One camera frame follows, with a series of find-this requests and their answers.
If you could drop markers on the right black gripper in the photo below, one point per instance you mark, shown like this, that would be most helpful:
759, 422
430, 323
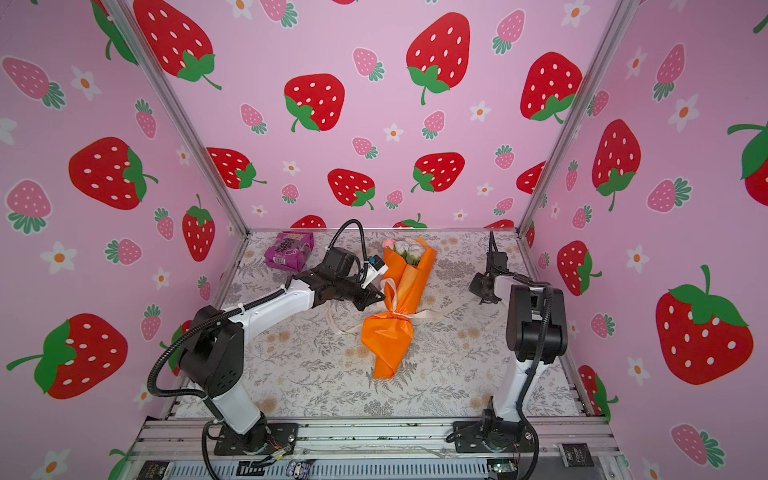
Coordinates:
476, 284

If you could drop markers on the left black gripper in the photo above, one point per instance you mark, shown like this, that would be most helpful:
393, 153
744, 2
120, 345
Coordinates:
370, 295

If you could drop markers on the white fake rose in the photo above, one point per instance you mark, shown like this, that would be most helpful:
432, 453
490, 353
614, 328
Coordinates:
402, 247

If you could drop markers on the white printed ribbon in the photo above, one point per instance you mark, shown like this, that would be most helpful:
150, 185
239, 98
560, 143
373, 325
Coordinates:
387, 287

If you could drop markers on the orange wrapping paper sheet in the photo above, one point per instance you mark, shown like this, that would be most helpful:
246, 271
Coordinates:
389, 334

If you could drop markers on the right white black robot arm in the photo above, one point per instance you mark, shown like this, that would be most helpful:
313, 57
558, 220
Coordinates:
535, 335

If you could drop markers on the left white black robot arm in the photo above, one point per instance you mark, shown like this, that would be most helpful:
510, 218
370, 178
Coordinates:
211, 353

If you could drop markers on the purple snack packet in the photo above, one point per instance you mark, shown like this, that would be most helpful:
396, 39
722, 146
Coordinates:
290, 251

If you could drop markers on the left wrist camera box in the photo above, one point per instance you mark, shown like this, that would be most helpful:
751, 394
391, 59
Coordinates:
375, 267

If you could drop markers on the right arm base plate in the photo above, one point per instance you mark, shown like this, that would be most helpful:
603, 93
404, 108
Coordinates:
503, 437

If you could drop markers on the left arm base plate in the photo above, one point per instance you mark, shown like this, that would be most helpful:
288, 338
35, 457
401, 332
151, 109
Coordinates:
262, 440

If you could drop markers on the aluminium frame rail base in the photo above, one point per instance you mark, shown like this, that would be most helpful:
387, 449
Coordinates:
377, 448

